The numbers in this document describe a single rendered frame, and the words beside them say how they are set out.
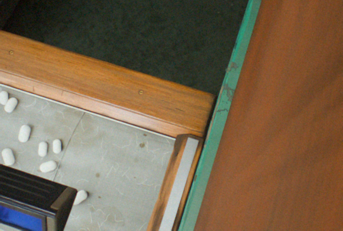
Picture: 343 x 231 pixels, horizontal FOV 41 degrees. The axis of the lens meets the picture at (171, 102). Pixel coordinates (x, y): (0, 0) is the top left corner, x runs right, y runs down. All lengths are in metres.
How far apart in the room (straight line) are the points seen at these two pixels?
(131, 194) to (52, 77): 0.32
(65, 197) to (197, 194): 0.26
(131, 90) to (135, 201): 0.24
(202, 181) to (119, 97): 0.58
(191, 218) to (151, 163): 0.55
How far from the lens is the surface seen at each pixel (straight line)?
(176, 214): 0.87
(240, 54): 0.50
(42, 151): 1.03
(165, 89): 1.01
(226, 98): 0.48
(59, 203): 0.66
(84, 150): 1.03
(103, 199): 1.01
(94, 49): 1.90
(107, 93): 1.02
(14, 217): 0.69
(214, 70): 1.84
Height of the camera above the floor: 1.73
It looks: 75 degrees down
